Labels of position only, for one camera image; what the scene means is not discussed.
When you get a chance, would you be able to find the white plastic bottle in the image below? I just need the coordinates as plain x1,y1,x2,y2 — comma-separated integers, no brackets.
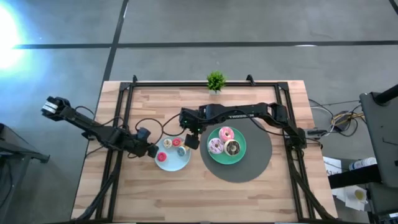
348,157,377,171

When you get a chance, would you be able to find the teal plate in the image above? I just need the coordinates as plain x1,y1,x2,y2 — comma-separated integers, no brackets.
206,126,248,166

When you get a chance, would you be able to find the large lilac frosted donut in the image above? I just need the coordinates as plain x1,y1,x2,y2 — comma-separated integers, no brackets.
207,138,224,155

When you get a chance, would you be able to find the round grey woven placemat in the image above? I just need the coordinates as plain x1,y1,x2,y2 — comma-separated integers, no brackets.
199,116,273,184

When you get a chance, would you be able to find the large chocolate frosted donut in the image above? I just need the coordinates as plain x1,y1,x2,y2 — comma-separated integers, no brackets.
223,139,241,157

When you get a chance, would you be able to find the small green potted plant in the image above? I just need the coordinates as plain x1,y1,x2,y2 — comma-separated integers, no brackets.
206,70,227,95

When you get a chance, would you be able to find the black horizontal bar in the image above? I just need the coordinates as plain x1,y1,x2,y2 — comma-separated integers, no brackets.
328,164,382,189

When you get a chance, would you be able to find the light blue plate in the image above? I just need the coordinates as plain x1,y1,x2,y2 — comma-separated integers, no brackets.
154,136,192,172

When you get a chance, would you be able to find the white paper napkin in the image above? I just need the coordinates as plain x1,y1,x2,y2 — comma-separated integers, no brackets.
331,185,369,212

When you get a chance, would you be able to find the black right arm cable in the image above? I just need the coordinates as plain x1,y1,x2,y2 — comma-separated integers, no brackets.
161,112,187,138

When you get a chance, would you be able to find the bundle of floor cables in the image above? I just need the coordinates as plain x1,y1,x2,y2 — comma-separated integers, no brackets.
309,98,364,138

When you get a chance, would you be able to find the grey metal cart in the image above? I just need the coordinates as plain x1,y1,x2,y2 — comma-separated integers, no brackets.
0,123,50,224

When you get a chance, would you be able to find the large pink frosted donut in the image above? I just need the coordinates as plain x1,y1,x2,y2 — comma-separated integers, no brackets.
218,126,235,143

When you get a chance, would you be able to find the white printed paper sheet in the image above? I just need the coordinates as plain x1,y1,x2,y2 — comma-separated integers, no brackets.
323,157,343,177

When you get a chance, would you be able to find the black aluminium table frame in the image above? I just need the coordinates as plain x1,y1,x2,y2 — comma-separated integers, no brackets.
76,74,336,223

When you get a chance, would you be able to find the cup of yellow drink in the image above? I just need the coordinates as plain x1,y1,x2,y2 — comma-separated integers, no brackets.
354,189,368,205

